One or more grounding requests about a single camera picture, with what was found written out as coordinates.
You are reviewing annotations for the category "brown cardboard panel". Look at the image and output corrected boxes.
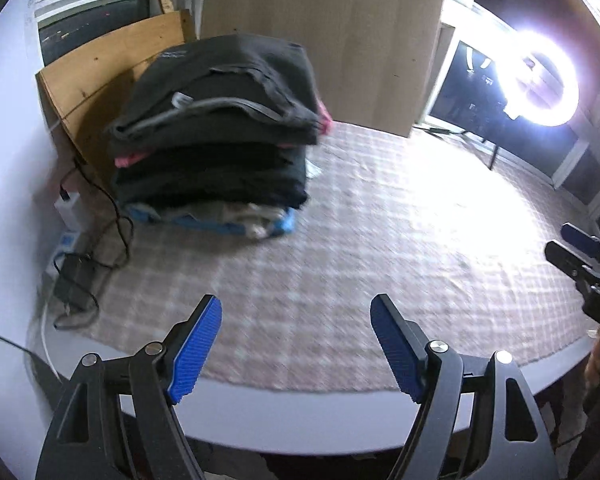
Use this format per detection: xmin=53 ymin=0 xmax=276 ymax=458
xmin=201 ymin=0 xmax=443 ymax=136

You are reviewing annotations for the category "black power adapter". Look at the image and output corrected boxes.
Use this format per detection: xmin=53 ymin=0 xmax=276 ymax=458
xmin=54 ymin=256 xmax=97 ymax=311

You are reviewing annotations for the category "wooden board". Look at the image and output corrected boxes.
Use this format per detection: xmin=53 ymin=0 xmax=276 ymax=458
xmin=36 ymin=10 xmax=195 ymax=183

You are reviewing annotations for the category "stack of folded dark clothes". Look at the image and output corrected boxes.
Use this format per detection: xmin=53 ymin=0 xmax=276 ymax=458
xmin=104 ymin=32 xmax=335 ymax=212

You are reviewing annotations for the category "black power cable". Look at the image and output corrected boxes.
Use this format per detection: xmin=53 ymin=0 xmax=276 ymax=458
xmin=51 ymin=156 xmax=134 ymax=331

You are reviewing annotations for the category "white ring light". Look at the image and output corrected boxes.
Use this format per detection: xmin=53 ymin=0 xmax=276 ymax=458
xmin=495 ymin=30 xmax=580 ymax=127

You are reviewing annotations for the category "white power strip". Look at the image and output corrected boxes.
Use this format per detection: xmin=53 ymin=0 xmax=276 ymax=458
xmin=46 ymin=191 xmax=91 ymax=278

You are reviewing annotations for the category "pink plaid table cloth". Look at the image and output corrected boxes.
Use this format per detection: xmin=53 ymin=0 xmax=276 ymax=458
xmin=85 ymin=125 xmax=590 ymax=392

